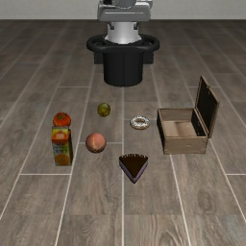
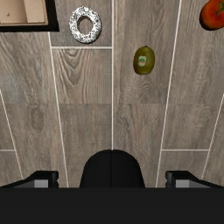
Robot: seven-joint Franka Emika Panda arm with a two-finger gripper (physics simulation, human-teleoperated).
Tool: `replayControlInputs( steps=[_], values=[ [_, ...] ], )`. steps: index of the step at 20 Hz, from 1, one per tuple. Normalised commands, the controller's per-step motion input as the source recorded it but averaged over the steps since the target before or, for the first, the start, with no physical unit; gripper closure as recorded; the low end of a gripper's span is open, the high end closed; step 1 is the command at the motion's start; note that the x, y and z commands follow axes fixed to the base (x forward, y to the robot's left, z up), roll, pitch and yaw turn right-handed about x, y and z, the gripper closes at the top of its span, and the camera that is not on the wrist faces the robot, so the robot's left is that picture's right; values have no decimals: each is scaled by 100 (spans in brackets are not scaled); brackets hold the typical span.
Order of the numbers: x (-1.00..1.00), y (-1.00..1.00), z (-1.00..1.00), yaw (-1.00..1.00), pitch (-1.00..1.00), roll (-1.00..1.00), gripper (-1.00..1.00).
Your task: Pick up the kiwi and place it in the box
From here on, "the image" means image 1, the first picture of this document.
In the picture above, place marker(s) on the green-brown kiwi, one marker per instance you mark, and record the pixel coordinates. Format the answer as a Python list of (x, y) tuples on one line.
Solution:
[(103, 109)]

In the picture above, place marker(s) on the red tomato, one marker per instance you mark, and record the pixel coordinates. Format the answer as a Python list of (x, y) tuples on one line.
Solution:
[(61, 119)]

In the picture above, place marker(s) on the chocolate cake wedge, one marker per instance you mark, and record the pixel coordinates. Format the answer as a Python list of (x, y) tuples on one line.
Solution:
[(133, 165)]

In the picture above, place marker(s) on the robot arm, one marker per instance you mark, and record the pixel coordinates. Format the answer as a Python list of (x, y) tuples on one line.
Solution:
[(123, 64)]

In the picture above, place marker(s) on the orange juice carton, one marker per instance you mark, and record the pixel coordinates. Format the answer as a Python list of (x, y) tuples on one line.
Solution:
[(61, 147)]

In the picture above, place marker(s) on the white frosted donut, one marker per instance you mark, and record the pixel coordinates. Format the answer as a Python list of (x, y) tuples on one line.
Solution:
[(140, 122)]

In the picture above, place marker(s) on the pink-orange peach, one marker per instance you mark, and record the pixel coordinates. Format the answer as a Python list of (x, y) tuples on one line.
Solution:
[(95, 142)]

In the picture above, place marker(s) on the wooden box lid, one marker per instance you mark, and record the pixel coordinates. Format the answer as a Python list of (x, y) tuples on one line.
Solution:
[(207, 105)]

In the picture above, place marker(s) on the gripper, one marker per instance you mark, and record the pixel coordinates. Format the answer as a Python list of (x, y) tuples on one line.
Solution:
[(125, 13)]

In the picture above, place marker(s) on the wooden box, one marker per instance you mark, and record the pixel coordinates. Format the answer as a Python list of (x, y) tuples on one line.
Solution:
[(181, 134)]

